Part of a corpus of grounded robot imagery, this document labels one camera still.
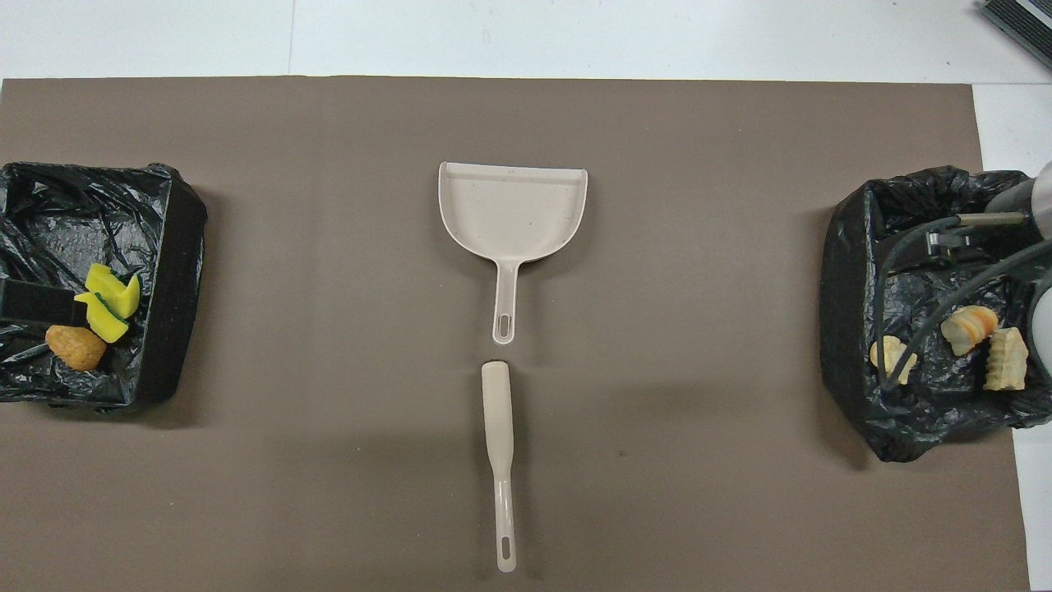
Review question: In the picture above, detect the notched yellow sponge piece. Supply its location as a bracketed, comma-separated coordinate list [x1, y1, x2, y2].
[85, 262, 141, 320]

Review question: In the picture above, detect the brown croquette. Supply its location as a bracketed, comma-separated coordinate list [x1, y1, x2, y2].
[45, 325, 108, 372]

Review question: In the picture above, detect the crumpled black bag bin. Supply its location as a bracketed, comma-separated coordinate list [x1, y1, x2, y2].
[820, 165, 1052, 463]

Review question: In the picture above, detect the boxy black bag bin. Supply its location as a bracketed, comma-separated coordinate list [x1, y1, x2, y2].
[0, 162, 208, 412]

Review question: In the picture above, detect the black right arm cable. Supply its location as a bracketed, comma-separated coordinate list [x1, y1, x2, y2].
[873, 211, 1052, 393]

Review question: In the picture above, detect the dark ribbed grey panel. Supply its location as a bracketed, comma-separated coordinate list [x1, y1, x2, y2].
[978, 0, 1052, 46]

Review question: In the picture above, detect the small pale bread chunk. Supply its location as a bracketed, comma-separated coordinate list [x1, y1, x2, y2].
[870, 335, 919, 386]

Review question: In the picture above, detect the rounded yellow sponge piece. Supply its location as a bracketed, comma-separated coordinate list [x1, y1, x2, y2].
[74, 291, 131, 345]

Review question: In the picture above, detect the beige brush with black bristles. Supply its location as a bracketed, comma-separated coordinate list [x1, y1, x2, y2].
[481, 360, 519, 574]

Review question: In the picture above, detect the orange striped bread slice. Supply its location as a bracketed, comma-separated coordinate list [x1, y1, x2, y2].
[940, 305, 999, 357]

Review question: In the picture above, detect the beige plastic dustpan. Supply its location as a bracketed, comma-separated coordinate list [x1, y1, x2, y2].
[438, 161, 589, 346]

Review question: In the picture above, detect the brown paper table mat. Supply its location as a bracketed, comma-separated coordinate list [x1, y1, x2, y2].
[0, 76, 1032, 592]

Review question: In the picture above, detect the ribbed rectangular bread piece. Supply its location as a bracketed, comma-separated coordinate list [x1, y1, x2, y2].
[984, 326, 1030, 392]

